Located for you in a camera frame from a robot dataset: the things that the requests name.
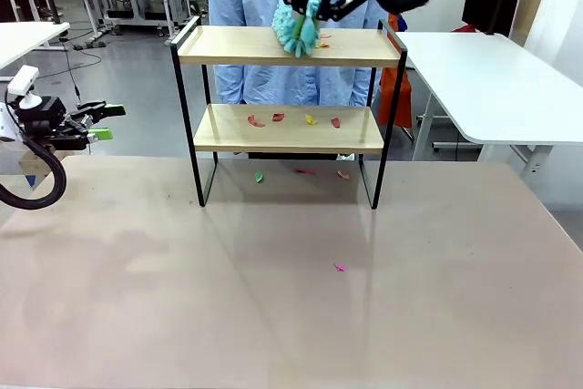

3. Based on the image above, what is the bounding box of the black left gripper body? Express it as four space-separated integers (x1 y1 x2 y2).
16 96 88 151

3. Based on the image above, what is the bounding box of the teal fluffy duster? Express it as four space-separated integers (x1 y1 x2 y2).
271 0 322 60

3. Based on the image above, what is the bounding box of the brown board with blue tape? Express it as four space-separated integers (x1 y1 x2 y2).
0 140 58 189

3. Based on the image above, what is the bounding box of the orange fabric object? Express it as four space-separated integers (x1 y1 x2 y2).
377 13 414 129

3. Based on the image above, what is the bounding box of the black monitor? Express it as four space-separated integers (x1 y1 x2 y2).
461 0 524 38

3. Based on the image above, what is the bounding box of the large white table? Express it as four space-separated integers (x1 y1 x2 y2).
394 31 583 180

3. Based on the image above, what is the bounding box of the black floor cable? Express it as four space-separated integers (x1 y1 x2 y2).
58 28 104 106

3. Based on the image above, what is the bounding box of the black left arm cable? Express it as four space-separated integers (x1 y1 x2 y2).
0 136 68 211

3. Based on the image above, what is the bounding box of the wooden shelf black metal frame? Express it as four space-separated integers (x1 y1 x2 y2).
169 15 409 210

